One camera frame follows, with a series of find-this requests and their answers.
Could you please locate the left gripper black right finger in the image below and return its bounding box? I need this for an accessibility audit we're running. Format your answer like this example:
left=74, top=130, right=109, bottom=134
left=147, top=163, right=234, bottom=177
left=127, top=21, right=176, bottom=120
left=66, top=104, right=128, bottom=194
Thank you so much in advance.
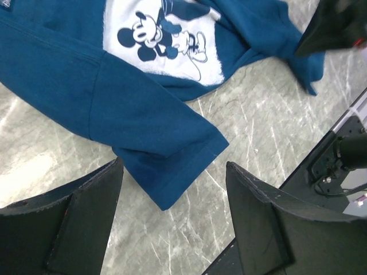
left=226, top=162, right=366, bottom=274

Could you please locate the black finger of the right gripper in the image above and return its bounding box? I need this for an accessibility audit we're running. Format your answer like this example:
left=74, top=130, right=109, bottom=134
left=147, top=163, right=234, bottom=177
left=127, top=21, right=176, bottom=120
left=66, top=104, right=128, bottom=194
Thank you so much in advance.
left=295, top=0, right=366, bottom=57

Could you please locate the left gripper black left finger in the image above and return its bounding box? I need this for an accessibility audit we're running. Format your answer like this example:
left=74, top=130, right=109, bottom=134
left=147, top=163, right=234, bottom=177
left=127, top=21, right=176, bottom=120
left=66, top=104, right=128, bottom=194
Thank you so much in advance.
left=1, top=158, right=124, bottom=274

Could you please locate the blue Mickey Mouse t-shirt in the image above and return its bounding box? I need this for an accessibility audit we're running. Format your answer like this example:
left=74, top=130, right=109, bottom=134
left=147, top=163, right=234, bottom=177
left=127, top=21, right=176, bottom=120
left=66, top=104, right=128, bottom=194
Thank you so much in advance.
left=1, top=0, right=325, bottom=210

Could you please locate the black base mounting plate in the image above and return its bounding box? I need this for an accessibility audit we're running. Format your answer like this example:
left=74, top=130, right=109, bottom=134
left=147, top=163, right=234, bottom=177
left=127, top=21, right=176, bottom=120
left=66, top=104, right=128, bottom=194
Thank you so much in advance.
left=206, top=93, right=366, bottom=274

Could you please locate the aluminium frame rail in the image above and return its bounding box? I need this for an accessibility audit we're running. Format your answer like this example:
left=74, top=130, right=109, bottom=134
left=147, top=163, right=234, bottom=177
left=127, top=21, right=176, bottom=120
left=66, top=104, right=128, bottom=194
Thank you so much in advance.
left=331, top=93, right=366, bottom=133

